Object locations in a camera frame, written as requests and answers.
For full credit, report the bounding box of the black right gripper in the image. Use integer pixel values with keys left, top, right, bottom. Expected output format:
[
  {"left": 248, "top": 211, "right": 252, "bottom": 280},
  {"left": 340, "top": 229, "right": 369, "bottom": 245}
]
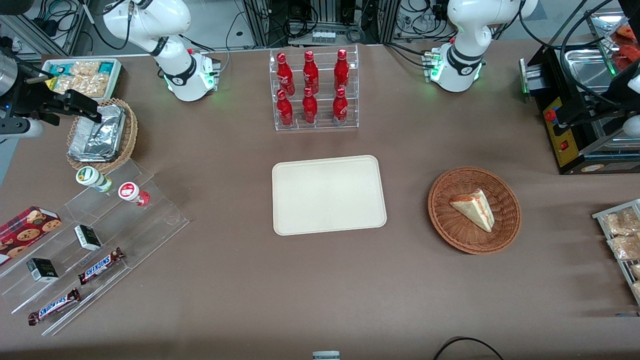
[{"left": 0, "top": 65, "right": 103, "bottom": 126}]

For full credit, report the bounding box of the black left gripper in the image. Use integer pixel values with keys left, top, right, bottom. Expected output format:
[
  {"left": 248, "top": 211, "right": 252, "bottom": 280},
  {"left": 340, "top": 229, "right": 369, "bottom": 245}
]
[{"left": 554, "top": 90, "right": 629, "bottom": 127}]

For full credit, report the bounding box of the green-label yogurt cup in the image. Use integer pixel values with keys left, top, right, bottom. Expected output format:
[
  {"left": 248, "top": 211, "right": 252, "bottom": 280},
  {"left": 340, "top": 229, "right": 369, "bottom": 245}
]
[{"left": 76, "top": 166, "right": 113, "bottom": 194}]

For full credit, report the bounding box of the aluminium foil tray stack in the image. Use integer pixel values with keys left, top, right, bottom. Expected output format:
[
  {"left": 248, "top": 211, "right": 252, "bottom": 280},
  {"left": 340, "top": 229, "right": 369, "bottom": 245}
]
[{"left": 67, "top": 104, "right": 127, "bottom": 163}]

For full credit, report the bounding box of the steel tray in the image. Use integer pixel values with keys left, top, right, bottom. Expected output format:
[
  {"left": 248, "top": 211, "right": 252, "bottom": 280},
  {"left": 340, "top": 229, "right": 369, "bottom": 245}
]
[{"left": 564, "top": 48, "right": 618, "bottom": 96}]

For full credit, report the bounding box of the beige plastic tray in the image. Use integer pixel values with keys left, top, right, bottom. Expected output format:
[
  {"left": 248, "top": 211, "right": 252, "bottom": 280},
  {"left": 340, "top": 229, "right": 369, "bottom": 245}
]
[{"left": 271, "top": 155, "right": 388, "bottom": 236}]

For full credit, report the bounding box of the clear rice cracker bag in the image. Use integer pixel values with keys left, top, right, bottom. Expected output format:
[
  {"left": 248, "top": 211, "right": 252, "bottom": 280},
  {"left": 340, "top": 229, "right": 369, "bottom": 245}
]
[
  {"left": 70, "top": 61, "right": 101, "bottom": 77},
  {"left": 54, "top": 74, "right": 108, "bottom": 98}
]

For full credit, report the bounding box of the black machine yellow panel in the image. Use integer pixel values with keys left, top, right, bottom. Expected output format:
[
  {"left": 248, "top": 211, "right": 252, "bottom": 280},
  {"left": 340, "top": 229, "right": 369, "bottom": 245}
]
[{"left": 520, "top": 45, "right": 640, "bottom": 176}]

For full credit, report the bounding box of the white snack bin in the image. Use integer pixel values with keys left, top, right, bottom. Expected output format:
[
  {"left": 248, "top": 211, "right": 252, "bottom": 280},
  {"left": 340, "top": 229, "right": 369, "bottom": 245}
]
[{"left": 40, "top": 58, "right": 123, "bottom": 104}]

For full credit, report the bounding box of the light tan wicker basket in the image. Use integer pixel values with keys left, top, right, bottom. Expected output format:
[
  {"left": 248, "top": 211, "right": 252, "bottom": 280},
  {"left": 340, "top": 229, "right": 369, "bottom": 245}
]
[{"left": 66, "top": 98, "right": 139, "bottom": 175}]

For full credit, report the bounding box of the red food packet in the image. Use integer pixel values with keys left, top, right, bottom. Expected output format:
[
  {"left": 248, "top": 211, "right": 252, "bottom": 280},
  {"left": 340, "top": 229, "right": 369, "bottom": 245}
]
[{"left": 612, "top": 25, "right": 640, "bottom": 71}]

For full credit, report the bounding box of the red-label yogurt cup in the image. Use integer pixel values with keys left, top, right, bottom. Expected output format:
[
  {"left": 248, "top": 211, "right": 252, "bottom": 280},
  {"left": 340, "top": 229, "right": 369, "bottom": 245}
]
[{"left": 118, "top": 181, "right": 151, "bottom": 207}]

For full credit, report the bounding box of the clear bagged snack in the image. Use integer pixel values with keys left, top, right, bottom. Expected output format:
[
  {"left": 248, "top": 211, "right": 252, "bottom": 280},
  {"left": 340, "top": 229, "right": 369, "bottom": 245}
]
[
  {"left": 601, "top": 207, "right": 640, "bottom": 236},
  {"left": 606, "top": 234, "right": 640, "bottom": 261}
]

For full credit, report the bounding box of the small black box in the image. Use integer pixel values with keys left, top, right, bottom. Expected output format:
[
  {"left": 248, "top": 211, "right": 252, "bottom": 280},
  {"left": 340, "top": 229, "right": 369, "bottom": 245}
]
[
  {"left": 74, "top": 224, "right": 103, "bottom": 252},
  {"left": 26, "top": 258, "right": 59, "bottom": 284}
]

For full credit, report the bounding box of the clear acrylic stepped stand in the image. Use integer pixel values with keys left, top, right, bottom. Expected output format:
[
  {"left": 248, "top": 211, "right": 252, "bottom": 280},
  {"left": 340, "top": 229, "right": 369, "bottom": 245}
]
[{"left": 0, "top": 159, "right": 190, "bottom": 337}]

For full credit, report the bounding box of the red cookie box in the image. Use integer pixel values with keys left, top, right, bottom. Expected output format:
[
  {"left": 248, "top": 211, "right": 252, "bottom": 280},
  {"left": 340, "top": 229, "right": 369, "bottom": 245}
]
[{"left": 0, "top": 206, "right": 63, "bottom": 267}]

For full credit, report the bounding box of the wrapped sandwich wedge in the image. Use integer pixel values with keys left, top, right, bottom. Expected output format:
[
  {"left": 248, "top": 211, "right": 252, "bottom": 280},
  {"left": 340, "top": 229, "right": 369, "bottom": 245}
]
[{"left": 449, "top": 188, "right": 496, "bottom": 233}]

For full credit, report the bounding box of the Snickers bar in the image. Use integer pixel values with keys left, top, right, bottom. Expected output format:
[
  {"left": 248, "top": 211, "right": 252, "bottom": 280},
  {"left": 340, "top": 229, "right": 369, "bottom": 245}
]
[
  {"left": 28, "top": 288, "right": 81, "bottom": 326},
  {"left": 78, "top": 247, "right": 125, "bottom": 286}
]

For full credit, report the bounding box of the round brown wicker basket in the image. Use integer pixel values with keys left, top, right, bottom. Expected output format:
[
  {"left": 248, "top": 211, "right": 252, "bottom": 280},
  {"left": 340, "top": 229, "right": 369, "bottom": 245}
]
[{"left": 427, "top": 166, "right": 522, "bottom": 256}]

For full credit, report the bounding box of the red cola bottle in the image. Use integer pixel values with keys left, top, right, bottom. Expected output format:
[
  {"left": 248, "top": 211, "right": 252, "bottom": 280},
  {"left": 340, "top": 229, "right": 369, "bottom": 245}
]
[
  {"left": 276, "top": 52, "right": 296, "bottom": 96},
  {"left": 332, "top": 87, "right": 349, "bottom": 126},
  {"left": 302, "top": 87, "right": 319, "bottom": 125},
  {"left": 276, "top": 89, "right": 295, "bottom": 127},
  {"left": 333, "top": 48, "right": 350, "bottom": 93},
  {"left": 303, "top": 50, "right": 320, "bottom": 95}
]

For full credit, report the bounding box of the clear acrylic bottle rack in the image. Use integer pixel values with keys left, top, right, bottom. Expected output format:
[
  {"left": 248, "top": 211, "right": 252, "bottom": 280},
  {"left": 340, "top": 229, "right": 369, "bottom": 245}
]
[{"left": 269, "top": 44, "right": 360, "bottom": 132}]

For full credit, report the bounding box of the grey wire rack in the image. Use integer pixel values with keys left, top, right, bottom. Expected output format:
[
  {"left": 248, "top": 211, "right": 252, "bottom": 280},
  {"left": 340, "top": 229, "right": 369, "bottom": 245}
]
[{"left": 592, "top": 199, "right": 640, "bottom": 306}]

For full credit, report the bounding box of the black cable loop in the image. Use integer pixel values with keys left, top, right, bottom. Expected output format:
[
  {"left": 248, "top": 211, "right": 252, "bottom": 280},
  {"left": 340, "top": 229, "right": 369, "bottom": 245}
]
[{"left": 432, "top": 337, "right": 506, "bottom": 360}]

